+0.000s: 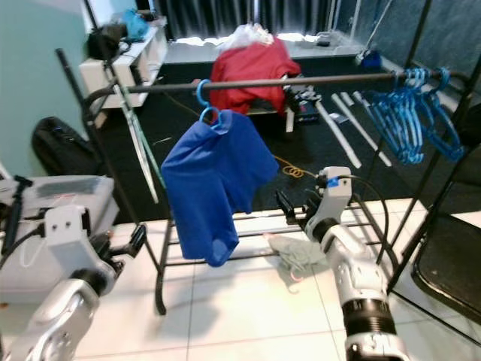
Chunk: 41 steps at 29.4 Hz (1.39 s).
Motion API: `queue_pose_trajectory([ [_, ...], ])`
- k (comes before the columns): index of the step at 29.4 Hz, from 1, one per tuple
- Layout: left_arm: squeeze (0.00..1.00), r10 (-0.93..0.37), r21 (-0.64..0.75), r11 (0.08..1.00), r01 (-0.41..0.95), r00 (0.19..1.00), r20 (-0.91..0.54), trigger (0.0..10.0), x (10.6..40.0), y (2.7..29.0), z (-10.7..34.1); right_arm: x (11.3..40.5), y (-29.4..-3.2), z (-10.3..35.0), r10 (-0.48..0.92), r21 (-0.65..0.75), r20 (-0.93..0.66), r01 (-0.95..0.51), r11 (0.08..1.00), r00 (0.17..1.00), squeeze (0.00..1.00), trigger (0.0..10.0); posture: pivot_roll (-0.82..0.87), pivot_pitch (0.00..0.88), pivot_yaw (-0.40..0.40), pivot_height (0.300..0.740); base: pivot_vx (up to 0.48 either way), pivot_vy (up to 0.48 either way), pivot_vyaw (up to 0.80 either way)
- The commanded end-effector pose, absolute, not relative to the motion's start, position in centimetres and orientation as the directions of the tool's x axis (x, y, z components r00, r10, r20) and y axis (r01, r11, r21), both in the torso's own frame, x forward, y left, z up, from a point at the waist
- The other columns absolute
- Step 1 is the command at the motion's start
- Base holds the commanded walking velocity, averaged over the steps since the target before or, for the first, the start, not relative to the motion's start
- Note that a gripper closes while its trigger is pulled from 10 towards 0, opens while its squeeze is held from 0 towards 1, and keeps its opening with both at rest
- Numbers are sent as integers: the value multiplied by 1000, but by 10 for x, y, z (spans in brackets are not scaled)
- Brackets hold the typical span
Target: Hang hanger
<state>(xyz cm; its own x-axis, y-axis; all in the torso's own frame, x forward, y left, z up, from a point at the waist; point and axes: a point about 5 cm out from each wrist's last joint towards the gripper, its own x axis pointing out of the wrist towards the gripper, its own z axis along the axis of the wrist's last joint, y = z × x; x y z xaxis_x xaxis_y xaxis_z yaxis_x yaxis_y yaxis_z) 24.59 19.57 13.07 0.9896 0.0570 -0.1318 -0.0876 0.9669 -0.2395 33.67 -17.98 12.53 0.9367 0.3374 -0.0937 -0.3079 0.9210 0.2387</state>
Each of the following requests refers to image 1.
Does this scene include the blue plastic hanger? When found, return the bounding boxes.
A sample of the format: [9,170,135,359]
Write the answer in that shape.
[413,68,465,160]
[383,69,433,165]
[195,79,222,125]
[365,71,422,162]

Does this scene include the pale grey cloth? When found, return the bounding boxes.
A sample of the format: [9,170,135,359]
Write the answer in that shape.
[263,232,328,290]

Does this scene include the blue shirt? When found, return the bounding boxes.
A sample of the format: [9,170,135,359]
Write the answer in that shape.
[160,111,280,268]

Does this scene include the long white slat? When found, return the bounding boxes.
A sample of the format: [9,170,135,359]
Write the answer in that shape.
[331,94,393,168]
[316,102,363,168]

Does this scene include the grey ottoman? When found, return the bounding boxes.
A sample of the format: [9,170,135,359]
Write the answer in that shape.
[0,174,113,302]

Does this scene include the green and white stick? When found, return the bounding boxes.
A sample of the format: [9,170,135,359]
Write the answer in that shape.
[116,83,165,204]

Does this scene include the black carpet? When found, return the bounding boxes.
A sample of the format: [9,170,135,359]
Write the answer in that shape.
[94,56,481,219]

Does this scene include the black backpack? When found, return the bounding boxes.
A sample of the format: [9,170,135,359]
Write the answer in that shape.
[32,117,102,177]

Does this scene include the black metal clothes rack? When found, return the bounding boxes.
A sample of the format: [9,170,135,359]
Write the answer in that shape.
[55,0,481,317]

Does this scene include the red cloth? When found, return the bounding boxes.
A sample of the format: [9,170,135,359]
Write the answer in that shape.
[209,38,301,115]

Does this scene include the black folding chair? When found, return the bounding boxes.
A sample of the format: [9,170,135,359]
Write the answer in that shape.
[391,143,481,328]

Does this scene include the white plastic bag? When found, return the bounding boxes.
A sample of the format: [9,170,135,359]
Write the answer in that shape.
[222,23,275,52]

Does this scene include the white shelf unit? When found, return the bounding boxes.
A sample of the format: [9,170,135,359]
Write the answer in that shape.
[79,23,170,110]

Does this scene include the black curtain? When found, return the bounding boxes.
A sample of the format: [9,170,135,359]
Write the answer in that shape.
[162,0,335,38]

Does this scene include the black bag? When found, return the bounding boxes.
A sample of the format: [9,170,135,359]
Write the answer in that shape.
[86,24,130,61]

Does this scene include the teal bag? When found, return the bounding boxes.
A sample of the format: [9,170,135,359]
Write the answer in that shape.
[124,9,151,42]

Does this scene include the yellow cable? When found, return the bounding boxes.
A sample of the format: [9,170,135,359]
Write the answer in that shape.
[274,154,316,180]

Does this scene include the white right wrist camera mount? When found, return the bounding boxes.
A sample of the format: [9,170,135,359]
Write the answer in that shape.
[317,167,352,225]

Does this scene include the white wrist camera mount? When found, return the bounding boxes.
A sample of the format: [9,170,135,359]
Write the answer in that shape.
[45,205,98,273]
[317,167,352,225]

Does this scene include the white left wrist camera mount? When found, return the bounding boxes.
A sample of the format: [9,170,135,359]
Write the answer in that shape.
[45,205,98,273]

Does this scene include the black handle stick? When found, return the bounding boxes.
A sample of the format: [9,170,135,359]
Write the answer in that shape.
[4,177,35,256]

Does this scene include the mop with long handle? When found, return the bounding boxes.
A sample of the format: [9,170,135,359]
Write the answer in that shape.
[355,0,395,68]

